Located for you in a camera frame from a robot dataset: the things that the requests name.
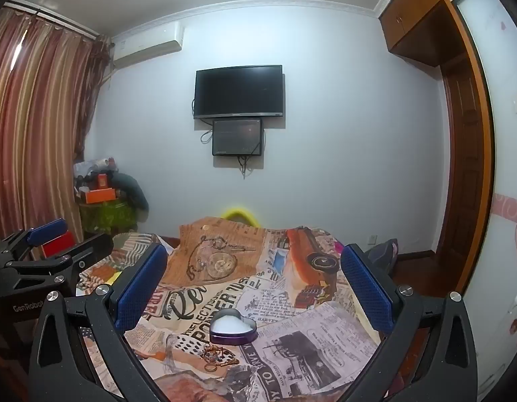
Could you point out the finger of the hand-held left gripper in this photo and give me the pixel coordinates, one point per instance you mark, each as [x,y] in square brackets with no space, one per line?
[89,251]
[47,231]

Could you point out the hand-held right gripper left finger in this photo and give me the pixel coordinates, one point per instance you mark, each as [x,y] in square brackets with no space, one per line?
[141,284]

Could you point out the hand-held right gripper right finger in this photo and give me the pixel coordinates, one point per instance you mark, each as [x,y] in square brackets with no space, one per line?
[367,289]

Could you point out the gold braided bangle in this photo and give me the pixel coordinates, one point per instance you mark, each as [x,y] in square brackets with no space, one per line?
[208,348]

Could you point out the purple heart-shaped tin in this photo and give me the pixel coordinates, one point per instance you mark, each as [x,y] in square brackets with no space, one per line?
[232,327]

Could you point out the red box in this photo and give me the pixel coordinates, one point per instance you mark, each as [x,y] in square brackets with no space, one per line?
[57,246]

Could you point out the yellow cloth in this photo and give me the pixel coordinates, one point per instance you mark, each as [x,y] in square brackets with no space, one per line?
[113,276]

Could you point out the dark backpack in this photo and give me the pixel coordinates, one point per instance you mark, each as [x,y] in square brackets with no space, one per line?
[382,255]

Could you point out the green table cloth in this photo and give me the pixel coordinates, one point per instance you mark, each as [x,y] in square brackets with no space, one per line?
[108,217]

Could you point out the striped brown cloth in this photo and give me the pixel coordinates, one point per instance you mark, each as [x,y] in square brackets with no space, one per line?
[133,243]

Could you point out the long orange box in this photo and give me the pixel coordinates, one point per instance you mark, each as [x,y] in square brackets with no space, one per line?
[100,196]

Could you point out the small orange box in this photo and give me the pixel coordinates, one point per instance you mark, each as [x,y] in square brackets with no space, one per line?
[102,181]

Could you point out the dark teal cloth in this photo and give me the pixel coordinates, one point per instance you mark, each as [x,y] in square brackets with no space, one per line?
[133,190]

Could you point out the newspaper print blanket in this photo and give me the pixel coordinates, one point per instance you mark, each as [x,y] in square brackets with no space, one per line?
[262,259]

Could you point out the yellow plastic object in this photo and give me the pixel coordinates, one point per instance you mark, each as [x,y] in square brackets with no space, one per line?
[231,213]

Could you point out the striped brown curtain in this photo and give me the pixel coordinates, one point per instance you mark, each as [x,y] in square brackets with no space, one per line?
[32,113]

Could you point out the dark wooden door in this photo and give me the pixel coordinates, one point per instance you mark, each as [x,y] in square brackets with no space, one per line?
[461,155]

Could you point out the small black monitor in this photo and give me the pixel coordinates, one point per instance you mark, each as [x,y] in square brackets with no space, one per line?
[236,137]

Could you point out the white air conditioner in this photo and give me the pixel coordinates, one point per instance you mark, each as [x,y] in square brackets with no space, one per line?
[147,46]

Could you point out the wooden overhead cabinet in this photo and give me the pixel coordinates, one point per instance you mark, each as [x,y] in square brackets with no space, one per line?
[417,12]

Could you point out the white wall socket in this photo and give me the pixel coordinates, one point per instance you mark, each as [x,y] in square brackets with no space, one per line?
[372,239]

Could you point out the dark curtain rail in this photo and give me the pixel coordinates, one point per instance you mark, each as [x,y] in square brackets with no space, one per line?
[61,23]

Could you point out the black wall television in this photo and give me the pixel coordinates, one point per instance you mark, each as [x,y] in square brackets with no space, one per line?
[238,91]

